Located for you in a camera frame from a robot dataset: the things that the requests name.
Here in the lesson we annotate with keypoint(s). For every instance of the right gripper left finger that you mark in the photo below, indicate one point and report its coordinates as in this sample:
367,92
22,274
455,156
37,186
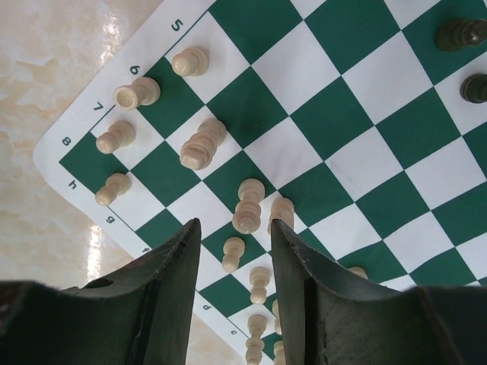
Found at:
137,314

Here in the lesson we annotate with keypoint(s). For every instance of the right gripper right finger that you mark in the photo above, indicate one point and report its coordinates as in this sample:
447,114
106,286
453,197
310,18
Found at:
330,315

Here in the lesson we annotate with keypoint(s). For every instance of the green white chess mat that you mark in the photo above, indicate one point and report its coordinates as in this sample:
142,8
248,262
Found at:
346,108

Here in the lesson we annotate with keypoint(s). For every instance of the light pawn chess piece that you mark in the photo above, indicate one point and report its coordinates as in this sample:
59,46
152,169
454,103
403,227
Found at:
233,249

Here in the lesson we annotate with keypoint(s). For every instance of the light rook chess piece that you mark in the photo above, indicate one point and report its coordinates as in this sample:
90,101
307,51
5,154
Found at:
142,91

